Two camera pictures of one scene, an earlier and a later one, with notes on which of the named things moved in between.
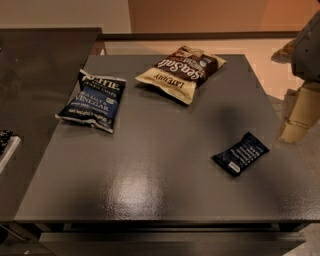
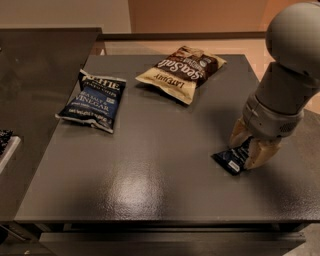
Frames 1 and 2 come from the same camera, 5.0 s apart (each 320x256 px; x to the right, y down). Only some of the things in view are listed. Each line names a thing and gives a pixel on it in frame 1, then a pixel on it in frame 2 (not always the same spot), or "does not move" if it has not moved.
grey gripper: [308, 53] to [269, 122]
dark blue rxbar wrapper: [239, 156] does not move
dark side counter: [39, 71] does not move
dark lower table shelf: [174, 243] does not move
